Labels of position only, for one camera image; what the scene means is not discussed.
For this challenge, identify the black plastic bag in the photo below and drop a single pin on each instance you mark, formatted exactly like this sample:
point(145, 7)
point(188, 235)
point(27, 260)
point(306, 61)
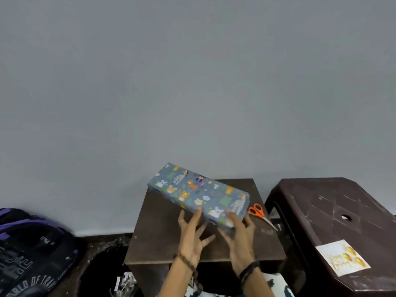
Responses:
point(99, 269)

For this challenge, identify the person's left hand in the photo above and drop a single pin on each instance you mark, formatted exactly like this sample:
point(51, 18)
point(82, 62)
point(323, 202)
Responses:
point(190, 241)

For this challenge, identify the person's right thumb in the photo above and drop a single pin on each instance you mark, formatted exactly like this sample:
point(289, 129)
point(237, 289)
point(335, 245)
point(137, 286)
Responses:
point(224, 235)

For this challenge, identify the person's left middle finger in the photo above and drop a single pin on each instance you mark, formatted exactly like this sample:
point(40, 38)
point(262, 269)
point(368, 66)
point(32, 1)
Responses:
point(195, 218)

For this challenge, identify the person's left forearm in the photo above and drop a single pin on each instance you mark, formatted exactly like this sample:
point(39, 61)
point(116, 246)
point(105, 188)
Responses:
point(178, 281)

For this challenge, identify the dark brown plastic stool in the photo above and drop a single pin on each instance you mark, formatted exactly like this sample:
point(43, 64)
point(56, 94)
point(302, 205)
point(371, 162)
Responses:
point(328, 207)

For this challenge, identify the black and white printed packet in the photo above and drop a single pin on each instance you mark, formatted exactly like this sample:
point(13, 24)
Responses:
point(126, 283)

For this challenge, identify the person's left thumb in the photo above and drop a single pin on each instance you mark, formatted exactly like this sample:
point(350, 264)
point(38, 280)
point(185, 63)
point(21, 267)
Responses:
point(208, 241)

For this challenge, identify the small brown wooden table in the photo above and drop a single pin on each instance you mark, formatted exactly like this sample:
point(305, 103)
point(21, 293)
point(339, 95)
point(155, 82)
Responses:
point(161, 235)

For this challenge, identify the black and purple backpack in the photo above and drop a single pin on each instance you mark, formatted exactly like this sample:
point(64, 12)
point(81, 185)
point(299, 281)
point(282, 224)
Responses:
point(27, 253)

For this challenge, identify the white card with gold balloons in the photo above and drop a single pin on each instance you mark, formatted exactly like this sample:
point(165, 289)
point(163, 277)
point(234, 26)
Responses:
point(342, 258)

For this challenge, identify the white and teal printed garment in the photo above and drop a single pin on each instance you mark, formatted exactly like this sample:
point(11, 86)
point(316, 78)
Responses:
point(278, 287)

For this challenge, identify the person's right hand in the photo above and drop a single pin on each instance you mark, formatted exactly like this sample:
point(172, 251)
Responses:
point(241, 247)

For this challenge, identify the blue animal-print gift box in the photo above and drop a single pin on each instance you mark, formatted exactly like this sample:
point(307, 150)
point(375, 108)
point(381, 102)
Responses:
point(198, 190)

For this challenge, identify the person's right forearm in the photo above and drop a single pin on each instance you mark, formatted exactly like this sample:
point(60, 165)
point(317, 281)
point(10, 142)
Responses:
point(258, 286)

